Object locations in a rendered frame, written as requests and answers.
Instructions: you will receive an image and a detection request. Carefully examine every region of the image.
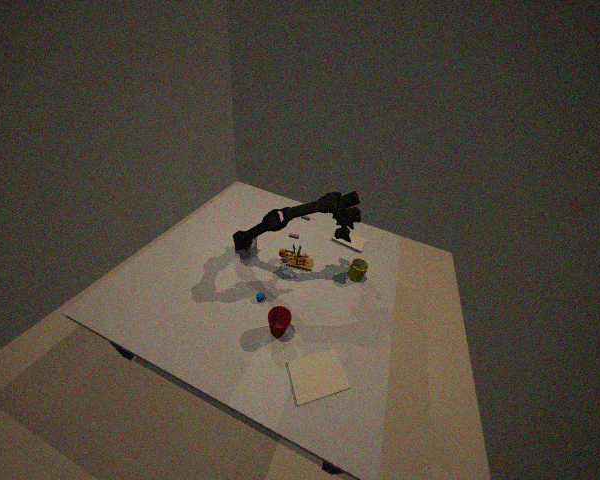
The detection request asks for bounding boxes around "beige flat board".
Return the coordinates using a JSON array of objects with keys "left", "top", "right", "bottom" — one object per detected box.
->
[{"left": 287, "top": 349, "right": 351, "bottom": 406}]

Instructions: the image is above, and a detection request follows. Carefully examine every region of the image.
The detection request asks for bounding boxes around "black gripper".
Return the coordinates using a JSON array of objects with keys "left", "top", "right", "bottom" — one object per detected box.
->
[{"left": 333, "top": 207, "right": 354, "bottom": 243}]

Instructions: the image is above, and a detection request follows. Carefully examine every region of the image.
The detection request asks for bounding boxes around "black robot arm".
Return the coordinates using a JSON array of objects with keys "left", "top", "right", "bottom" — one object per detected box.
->
[{"left": 233, "top": 191, "right": 361, "bottom": 251}]

